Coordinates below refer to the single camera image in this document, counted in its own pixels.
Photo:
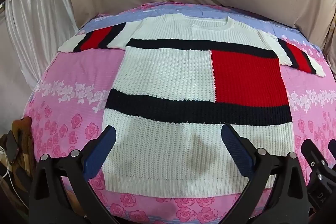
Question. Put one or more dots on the pink floral bed sheet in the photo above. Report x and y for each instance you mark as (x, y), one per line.
(65, 87)

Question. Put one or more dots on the brown cloth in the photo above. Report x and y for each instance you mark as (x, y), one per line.
(25, 140)

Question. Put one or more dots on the black phone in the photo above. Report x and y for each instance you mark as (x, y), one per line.
(11, 146)

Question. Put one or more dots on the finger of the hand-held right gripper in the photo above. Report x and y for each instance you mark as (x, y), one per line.
(332, 149)
(313, 155)

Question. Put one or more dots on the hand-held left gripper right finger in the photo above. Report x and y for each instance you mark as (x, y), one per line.
(235, 150)

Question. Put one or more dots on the white satin curtain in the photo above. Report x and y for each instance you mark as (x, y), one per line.
(31, 24)

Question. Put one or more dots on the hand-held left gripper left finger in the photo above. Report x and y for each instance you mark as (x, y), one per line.
(101, 150)

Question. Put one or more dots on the white red black knit sweater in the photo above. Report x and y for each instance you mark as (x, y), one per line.
(162, 74)

